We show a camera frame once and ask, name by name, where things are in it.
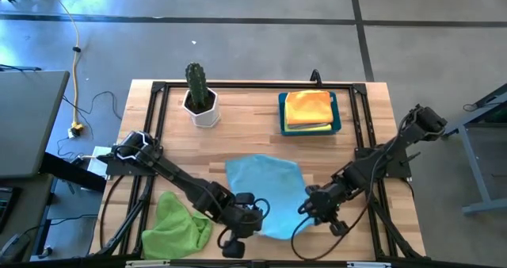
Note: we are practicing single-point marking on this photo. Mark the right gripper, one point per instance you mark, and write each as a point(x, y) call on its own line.
point(339, 223)

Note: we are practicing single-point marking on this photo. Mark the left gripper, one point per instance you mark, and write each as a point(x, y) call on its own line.
point(233, 244)

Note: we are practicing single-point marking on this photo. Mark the teal microfiber towel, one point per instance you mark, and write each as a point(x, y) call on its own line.
point(269, 188)

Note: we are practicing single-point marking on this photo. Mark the grey microfiber towel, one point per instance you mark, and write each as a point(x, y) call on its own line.
point(309, 125)

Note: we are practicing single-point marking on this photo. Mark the orange microfiber towel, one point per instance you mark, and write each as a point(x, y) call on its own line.
point(309, 107)

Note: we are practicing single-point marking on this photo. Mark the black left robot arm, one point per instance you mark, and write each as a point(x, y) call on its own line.
point(186, 181)

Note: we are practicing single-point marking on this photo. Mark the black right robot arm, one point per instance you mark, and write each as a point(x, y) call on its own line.
point(396, 153)

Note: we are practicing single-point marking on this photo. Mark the bright green microfiber towel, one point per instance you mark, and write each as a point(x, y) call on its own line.
point(174, 232)

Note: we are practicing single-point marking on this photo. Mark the blue plastic bin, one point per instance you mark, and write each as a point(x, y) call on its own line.
point(337, 119)

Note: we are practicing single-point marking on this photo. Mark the white hexagonal planter pot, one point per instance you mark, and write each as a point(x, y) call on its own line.
point(206, 119)

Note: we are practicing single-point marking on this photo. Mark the grey metal stand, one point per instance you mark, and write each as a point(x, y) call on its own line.
point(476, 169)

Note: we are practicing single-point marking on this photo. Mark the white power box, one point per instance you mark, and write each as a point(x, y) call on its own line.
point(93, 163)

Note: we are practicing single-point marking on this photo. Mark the green cactus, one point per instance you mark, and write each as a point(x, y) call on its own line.
point(196, 85)

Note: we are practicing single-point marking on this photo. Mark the black table support beam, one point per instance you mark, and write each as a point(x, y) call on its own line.
point(71, 173)

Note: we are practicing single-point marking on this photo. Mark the black keyboard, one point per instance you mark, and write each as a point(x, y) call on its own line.
point(6, 208)

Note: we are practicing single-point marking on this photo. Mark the grey side table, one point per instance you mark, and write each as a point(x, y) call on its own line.
point(31, 121)

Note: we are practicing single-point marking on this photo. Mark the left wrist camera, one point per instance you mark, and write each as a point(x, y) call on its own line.
point(245, 199)

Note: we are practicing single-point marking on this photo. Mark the black aluminium rig frame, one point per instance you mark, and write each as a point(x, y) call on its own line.
point(257, 85)

